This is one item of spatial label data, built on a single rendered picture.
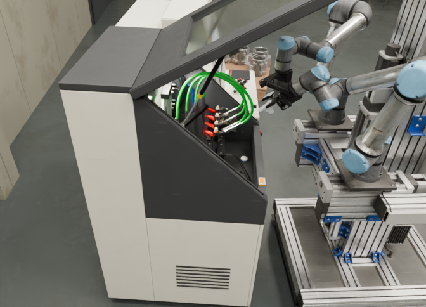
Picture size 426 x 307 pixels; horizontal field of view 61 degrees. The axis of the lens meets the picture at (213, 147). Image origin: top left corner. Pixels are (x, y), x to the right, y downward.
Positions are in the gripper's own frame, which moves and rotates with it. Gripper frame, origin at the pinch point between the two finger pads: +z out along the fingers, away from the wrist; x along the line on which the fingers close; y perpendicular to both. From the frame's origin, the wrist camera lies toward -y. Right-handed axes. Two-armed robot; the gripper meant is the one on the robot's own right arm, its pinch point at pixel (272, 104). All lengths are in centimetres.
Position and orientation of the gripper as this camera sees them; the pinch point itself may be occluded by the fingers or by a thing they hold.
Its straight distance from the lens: 194.8
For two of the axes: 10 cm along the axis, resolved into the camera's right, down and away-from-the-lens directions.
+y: 10.0, 0.5, -0.2
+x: 0.5, -5.8, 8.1
